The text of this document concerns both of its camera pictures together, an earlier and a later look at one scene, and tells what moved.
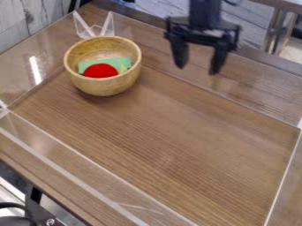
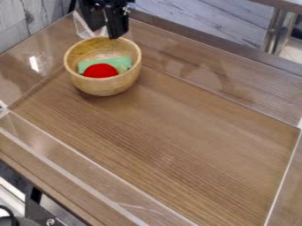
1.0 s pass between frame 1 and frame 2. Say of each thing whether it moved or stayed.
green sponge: stayed
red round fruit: stayed
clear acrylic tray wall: stayed
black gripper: moved
